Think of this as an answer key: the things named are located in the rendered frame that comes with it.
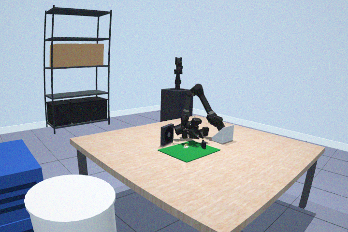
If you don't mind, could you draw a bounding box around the green circuit board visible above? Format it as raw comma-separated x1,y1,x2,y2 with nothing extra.
158,141,221,162

